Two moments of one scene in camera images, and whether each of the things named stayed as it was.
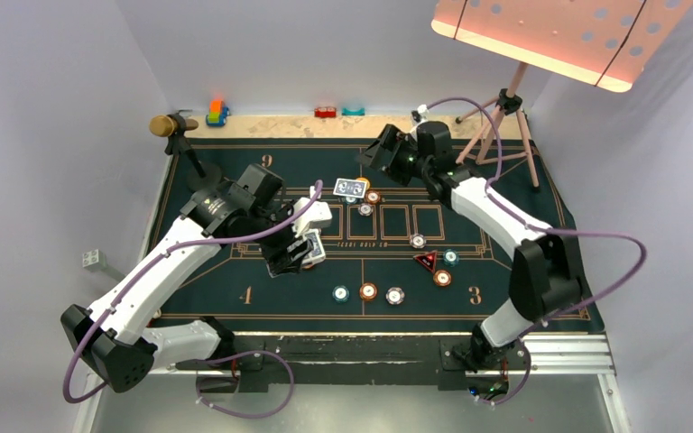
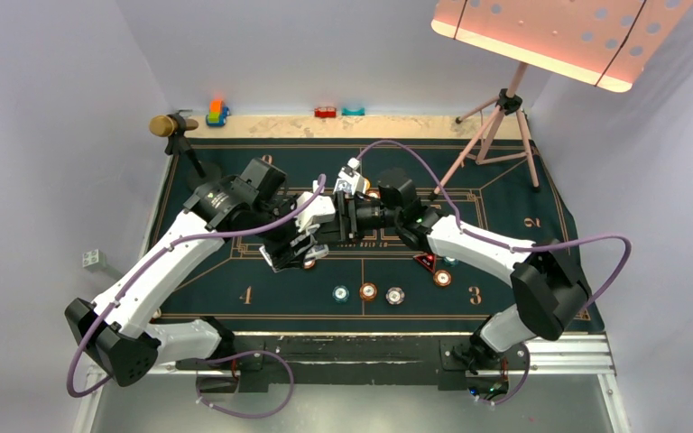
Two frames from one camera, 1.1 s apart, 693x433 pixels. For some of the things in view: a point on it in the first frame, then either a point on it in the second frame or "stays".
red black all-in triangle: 428,260 stays
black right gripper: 394,141 to 347,216
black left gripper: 280,259 stays
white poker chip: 394,295 stays
